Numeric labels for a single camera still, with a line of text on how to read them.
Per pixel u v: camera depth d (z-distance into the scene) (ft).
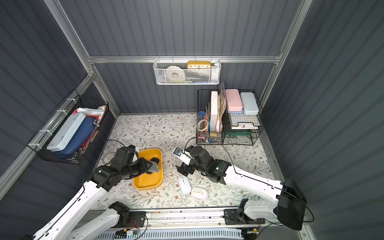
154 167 2.55
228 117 2.83
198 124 3.49
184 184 2.71
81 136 2.19
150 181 2.77
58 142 2.03
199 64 2.87
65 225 1.34
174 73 2.77
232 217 2.40
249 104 3.10
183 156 2.05
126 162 1.87
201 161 1.84
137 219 2.38
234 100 3.02
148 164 2.48
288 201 1.33
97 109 2.71
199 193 2.59
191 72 2.98
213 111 2.88
